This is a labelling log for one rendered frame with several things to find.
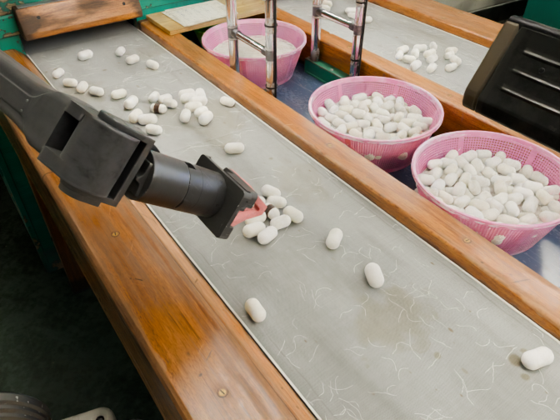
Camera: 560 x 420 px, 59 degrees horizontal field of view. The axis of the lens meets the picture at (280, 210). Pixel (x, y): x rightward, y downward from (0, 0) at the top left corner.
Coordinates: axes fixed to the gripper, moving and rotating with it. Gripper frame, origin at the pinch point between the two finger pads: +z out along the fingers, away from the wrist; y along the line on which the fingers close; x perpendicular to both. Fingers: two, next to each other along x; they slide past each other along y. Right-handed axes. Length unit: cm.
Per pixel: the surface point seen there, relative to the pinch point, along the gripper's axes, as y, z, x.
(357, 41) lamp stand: 36, 40, -32
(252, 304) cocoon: -8.9, -1.9, 9.3
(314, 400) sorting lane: -22.7, -1.4, 11.4
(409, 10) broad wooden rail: 55, 73, -51
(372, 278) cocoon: -14.6, 10.0, -0.3
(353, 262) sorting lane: -9.6, 12.3, 0.3
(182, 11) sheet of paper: 87, 28, -17
